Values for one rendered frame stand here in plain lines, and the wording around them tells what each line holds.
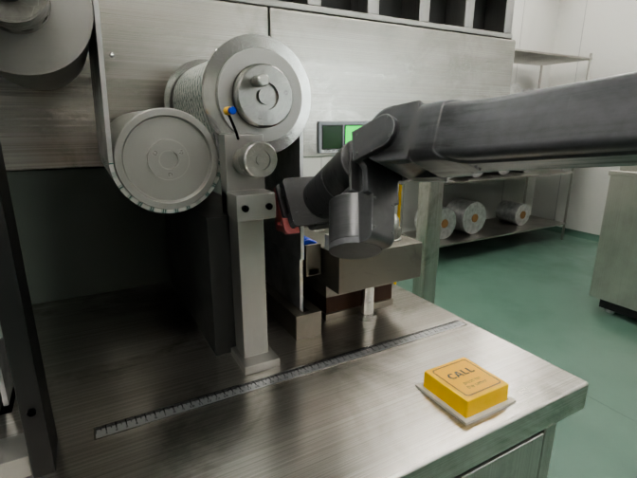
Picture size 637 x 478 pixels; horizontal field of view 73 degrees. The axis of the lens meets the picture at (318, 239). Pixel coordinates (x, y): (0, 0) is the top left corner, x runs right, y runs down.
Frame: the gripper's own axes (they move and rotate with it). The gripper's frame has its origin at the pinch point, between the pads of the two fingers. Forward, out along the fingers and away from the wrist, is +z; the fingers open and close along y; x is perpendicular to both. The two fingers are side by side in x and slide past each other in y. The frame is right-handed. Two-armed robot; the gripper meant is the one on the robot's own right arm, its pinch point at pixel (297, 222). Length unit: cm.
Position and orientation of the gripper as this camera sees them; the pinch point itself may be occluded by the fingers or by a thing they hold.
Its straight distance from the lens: 64.1
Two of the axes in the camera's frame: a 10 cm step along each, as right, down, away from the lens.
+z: -4.2, 3.1, 8.5
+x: -2.5, -9.4, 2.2
